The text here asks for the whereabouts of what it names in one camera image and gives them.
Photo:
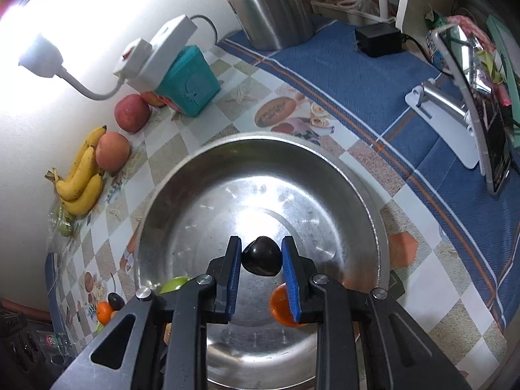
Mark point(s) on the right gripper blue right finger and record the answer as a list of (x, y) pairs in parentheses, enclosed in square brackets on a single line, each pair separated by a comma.
[(297, 271)]

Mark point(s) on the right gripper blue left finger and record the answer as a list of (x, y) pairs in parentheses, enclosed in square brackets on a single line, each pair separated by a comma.
[(227, 273)]

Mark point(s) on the dark plum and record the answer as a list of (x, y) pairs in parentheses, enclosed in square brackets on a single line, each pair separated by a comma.
[(116, 302), (262, 257)]

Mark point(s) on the orange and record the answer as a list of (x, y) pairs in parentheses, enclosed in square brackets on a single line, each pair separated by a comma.
[(280, 309), (104, 312)]

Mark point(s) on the bag of green fruits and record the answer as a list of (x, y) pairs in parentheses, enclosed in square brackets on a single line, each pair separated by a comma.
[(62, 228)]

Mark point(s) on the stainless steel bowl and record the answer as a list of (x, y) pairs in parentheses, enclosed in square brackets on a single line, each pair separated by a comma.
[(262, 188)]

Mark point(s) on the red apple near bananas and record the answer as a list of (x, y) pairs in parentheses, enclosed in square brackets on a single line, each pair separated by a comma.
[(112, 152)]

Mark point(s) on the patterned tablecloth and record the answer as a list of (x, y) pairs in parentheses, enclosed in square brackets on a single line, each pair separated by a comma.
[(461, 245)]

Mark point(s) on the banana bunch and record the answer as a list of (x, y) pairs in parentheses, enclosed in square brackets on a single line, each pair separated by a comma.
[(81, 188)]

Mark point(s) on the teal box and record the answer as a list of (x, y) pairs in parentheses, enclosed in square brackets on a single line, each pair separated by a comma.
[(189, 84)]

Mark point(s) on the red apple middle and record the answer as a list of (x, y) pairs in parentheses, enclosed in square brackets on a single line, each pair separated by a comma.
[(132, 113)]

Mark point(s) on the red apple far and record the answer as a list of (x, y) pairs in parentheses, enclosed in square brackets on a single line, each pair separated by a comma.
[(152, 99)]

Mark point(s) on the white power strip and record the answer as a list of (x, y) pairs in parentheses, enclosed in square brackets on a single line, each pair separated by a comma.
[(143, 64)]

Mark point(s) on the white phone stand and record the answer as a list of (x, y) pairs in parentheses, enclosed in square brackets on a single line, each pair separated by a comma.
[(448, 117)]

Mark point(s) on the stainless steel kettle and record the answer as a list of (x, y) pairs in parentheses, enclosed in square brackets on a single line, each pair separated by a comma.
[(274, 24)]

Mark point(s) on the black power adapter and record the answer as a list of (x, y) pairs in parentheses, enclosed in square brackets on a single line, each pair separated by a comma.
[(379, 40)]

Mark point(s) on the white gooseneck lamp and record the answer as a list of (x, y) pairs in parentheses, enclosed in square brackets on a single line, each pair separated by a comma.
[(45, 60)]

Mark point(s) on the colorful snack packets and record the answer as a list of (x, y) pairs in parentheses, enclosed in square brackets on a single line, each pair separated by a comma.
[(487, 52)]

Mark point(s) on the smartphone on stand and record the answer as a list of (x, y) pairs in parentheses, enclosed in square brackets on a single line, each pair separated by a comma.
[(480, 99)]

